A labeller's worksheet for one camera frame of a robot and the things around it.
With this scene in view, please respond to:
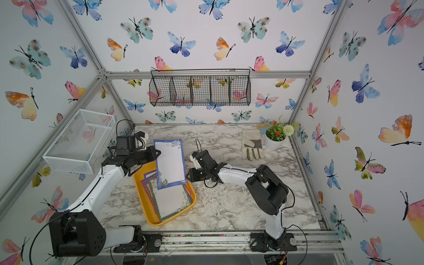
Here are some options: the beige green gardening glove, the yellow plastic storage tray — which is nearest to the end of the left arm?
the yellow plastic storage tray

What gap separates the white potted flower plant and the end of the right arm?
1.38 ft

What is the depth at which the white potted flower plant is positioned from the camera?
98 centimetres

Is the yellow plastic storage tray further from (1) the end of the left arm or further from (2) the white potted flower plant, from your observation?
(2) the white potted flower plant

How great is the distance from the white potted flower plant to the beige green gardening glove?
0.07 meters

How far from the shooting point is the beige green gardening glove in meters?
1.06

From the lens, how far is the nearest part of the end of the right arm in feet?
2.23

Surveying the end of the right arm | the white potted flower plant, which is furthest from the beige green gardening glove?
the end of the right arm

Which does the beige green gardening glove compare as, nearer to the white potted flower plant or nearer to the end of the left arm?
the white potted flower plant
